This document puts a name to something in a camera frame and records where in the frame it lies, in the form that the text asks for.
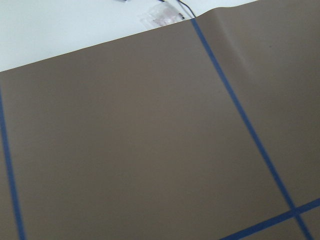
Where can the brown paper table cover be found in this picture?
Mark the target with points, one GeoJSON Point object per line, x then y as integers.
{"type": "Point", "coordinates": [207, 129]}

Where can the clear plastic bag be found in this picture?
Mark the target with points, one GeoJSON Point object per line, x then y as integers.
{"type": "Point", "coordinates": [161, 15]}

